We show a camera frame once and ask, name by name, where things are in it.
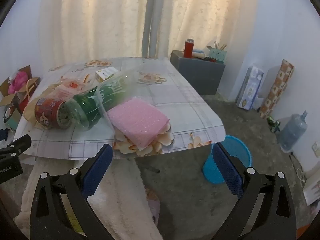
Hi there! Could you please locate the floral plaid tablecloth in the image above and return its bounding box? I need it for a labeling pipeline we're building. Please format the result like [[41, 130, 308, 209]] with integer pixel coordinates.
[[13, 56, 225, 160]]

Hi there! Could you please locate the pink snack wrapper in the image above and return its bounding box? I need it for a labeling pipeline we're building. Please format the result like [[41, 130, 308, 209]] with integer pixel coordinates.
[[55, 77, 85, 98]]

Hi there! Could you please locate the teal utensil basket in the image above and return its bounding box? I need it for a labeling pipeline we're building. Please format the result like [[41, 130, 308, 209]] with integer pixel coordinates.
[[208, 48, 227, 64]]

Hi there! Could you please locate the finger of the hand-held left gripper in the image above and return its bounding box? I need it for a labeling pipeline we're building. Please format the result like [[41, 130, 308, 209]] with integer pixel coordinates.
[[0, 134, 32, 158]]

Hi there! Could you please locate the red printed can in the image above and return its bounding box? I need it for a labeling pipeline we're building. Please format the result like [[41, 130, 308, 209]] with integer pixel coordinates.
[[34, 97, 73, 130]]

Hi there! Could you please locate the white cardboard box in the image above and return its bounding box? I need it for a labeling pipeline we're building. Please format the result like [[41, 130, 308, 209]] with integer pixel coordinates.
[[303, 172, 320, 205]]

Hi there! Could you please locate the pink plush item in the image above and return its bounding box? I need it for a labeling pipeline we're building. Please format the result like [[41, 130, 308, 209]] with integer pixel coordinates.
[[8, 71, 28, 94]]

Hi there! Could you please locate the red thermos flask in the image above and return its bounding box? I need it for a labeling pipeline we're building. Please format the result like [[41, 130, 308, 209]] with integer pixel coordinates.
[[183, 39, 195, 58]]

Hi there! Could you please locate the green plastic bottle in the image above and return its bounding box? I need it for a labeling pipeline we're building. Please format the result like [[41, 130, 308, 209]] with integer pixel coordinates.
[[65, 74, 137, 132]]

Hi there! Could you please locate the pink bubble wrap sheet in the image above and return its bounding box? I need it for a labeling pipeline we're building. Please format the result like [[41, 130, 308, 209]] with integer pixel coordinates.
[[107, 98, 170, 148]]

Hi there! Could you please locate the green crumpled packet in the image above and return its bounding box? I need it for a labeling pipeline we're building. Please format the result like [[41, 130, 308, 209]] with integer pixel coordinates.
[[266, 115, 281, 133]]

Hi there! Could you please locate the clear plastic container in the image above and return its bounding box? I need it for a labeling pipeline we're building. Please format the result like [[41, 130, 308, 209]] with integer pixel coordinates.
[[96, 66, 160, 130]]

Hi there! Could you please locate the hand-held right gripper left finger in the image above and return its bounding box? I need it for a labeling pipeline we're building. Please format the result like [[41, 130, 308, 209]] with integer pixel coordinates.
[[29, 144, 113, 240]]

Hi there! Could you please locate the grey cabinet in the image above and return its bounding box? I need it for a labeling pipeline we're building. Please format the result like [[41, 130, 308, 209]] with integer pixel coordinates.
[[170, 50, 226, 95]]

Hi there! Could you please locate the open cardboard box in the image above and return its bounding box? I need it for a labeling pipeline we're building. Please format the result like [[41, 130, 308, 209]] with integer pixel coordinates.
[[0, 65, 42, 130]]

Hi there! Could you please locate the tall white printed box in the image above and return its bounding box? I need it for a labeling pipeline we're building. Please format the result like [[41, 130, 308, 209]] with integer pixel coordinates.
[[236, 66, 264, 110]]

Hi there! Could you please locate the white cable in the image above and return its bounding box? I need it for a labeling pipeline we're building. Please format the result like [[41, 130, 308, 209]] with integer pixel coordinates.
[[290, 152, 307, 188]]

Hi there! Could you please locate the small yellow white box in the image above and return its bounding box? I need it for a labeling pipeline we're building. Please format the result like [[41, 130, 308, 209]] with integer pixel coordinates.
[[95, 66, 119, 82]]

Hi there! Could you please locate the blue mesh basket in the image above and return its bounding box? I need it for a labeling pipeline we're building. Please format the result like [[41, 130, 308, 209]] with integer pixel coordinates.
[[202, 135, 252, 184]]

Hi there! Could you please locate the large blue water jug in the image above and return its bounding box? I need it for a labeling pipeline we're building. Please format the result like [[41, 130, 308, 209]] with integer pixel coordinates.
[[278, 110, 308, 152]]

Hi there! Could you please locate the cream curtain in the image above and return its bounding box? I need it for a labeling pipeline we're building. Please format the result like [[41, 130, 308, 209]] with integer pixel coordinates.
[[37, 0, 150, 63], [155, 0, 258, 58]]

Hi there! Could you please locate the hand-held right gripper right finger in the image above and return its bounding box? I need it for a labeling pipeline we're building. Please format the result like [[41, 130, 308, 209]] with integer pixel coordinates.
[[212, 142, 297, 240]]

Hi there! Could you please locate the orange patterned paper roll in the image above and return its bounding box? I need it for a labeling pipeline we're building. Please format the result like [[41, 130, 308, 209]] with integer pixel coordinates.
[[259, 59, 295, 119]]

